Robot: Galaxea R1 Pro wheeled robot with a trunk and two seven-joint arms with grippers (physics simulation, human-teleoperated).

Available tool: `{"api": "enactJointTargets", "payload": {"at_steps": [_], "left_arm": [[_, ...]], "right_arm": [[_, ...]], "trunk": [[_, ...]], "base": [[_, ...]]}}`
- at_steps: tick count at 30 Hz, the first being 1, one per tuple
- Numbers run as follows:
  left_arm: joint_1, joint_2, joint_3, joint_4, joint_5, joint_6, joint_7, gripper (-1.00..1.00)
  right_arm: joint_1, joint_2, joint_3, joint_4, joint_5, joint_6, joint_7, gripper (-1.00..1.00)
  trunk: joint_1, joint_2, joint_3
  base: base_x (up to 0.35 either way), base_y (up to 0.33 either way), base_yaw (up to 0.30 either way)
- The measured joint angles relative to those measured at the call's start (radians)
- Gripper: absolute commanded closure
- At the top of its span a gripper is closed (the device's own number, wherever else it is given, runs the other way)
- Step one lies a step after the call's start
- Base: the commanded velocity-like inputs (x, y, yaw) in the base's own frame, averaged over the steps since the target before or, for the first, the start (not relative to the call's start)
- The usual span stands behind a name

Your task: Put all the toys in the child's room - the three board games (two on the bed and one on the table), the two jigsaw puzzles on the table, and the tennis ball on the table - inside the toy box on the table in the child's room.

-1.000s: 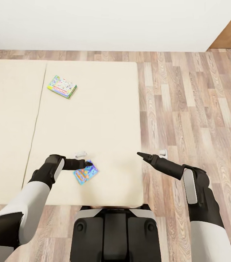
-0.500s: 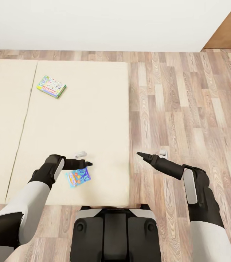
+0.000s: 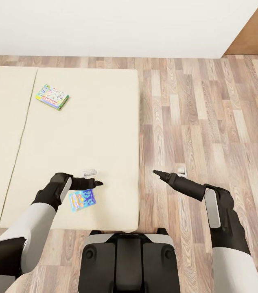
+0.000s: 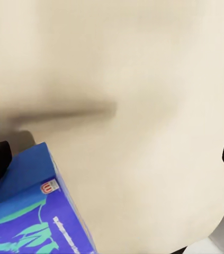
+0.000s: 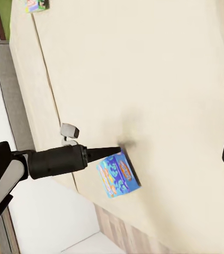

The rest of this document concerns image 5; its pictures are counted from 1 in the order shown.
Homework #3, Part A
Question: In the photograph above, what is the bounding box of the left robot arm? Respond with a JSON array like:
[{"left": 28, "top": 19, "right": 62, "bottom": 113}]
[{"left": 0, "top": 123, "right": 121, "bottom": 216}]

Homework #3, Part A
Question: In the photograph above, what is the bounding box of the board game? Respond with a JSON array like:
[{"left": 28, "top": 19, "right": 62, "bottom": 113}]
[
  {"left": 96, "top": 150, "right": 140, "bottom": 198},
  {"left": 24, "top": 0, "right": 46, "bottom": 13}
]

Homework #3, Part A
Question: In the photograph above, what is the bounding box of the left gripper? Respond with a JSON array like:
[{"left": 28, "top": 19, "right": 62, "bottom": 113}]
[{"left": 46, "top": 144, "right": 121, "bottom": 176}]

